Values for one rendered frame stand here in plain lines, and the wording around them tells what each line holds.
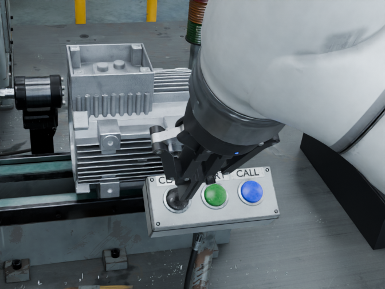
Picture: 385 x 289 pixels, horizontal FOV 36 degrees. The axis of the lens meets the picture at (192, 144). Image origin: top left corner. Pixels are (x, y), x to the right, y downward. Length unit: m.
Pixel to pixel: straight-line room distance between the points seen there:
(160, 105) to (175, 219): 0.23
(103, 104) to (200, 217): 0.24
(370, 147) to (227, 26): 0.11
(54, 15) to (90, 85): 3.14
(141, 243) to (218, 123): 0.61
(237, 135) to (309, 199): 0.78
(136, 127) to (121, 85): 0.07
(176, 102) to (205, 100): 0.47
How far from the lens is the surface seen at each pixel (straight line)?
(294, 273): 1.06
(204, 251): 0.84
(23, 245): 1.01
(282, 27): 0.33
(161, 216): 0.74
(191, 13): 1.22
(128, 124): 0.89
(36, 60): 1.66
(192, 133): 0.51
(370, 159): 0.37
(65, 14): 4.01
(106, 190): 0.91
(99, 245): 1.02
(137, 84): 0.87
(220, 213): 0.76
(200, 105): 0.45
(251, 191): 0.77
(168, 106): 0.91
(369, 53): 0.35
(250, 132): 0.45
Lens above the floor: 1.55
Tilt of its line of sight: 35 degrees down
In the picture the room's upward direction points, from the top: 6 degrees clockwise
